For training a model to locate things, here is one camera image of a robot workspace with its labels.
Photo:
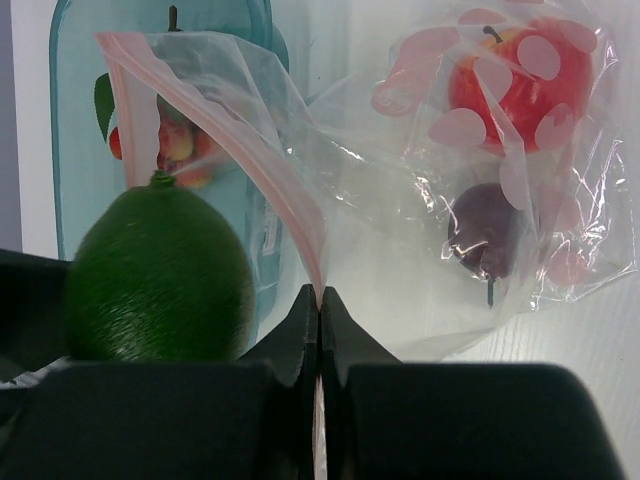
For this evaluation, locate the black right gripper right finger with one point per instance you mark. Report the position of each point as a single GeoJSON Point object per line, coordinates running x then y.
{"type": "Point", "coordinates": [385, 419]}

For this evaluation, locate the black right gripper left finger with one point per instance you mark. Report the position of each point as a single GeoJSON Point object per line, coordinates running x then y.
{"type": "Point", "coordinates": [249, 419]}

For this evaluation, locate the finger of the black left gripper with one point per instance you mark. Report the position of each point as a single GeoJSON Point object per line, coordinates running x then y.
{"type": "Point", "coordinates": [31, 316]}

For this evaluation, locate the green fake lime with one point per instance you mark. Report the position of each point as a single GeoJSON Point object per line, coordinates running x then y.
{"type": "Point", "coordinates": [160, 276]}

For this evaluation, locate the red strawberry bunch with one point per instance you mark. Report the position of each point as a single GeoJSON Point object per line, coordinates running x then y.
{"type": "Point", "coordinates": [181, 142]}

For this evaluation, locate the dark purple fake plum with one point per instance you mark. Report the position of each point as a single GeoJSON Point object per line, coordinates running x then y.
{"type": "Point", "coordinates": [483, 233]}

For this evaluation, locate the clear pink zip top bag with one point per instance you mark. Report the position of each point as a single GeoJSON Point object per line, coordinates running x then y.
{"type": "Point", "coordinates": [363, 177]}

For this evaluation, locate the red yellow fake apple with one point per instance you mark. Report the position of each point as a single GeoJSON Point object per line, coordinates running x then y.
{"type": "Point", "coordinates": [536, 78]}

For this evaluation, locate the blue transparent plastic tray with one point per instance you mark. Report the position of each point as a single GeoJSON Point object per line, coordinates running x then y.
{"type": "Point", "coordinates": [89, 172]}

